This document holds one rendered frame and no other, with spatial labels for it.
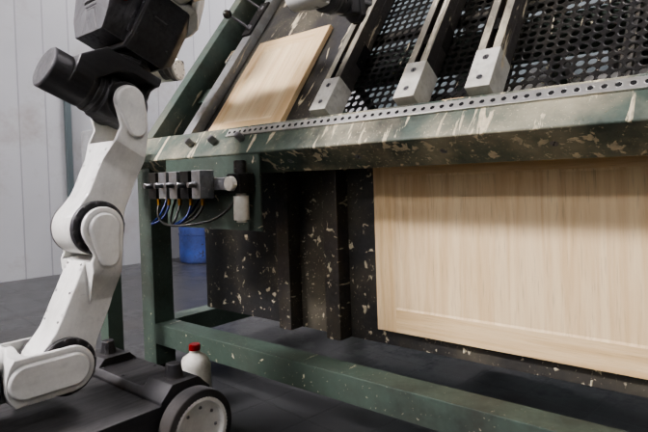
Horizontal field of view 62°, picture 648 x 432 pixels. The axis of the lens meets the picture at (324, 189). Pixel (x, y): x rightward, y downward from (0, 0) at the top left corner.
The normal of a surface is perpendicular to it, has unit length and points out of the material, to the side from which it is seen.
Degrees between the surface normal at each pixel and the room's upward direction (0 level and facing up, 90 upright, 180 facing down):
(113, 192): 90
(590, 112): 53
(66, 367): 90
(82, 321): 90
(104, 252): 90
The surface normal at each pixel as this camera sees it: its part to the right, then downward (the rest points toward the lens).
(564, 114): -0.54, -0.57
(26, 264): 0.70, -0.01
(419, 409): -0.65, 0.04
